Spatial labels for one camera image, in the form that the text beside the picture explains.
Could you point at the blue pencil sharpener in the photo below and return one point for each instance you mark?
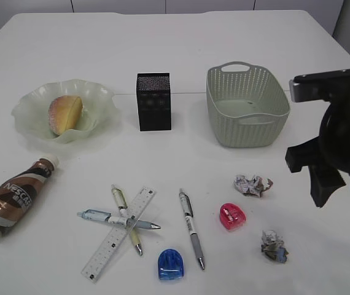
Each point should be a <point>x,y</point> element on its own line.
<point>170,265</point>

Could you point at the white grey mechanical pen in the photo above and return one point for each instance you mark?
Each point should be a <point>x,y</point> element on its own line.
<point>188,215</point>

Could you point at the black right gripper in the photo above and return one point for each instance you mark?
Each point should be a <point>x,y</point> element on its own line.
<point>326,155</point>

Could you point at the paper ball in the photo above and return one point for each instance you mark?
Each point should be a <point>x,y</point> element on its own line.
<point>273,246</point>
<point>254,186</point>

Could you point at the black mesh pen holder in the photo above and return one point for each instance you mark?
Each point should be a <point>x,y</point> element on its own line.
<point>153,96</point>

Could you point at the brown Nescafe coffee bottle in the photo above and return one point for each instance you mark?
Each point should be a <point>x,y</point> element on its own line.
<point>18,193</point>

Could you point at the yellow bread roll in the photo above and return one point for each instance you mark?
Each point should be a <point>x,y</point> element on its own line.
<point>64,113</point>

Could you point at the grey-green woven plastic basket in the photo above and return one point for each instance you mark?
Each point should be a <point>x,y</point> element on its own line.
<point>247,106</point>

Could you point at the pale green wavy glass plate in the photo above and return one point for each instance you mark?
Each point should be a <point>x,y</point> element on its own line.
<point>98,113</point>

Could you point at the transparent plastic ruler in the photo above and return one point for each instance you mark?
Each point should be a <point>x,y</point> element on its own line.
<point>116,236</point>

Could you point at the red pencil sharpener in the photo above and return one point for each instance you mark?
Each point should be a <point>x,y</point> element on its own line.
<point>232,216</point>

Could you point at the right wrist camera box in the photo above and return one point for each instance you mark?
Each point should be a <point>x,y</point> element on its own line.
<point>326,86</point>

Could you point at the blue-grey ballpoint pen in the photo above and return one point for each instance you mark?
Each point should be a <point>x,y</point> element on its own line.
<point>105,217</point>

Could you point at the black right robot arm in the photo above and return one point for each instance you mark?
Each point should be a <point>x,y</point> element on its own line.
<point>328,154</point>

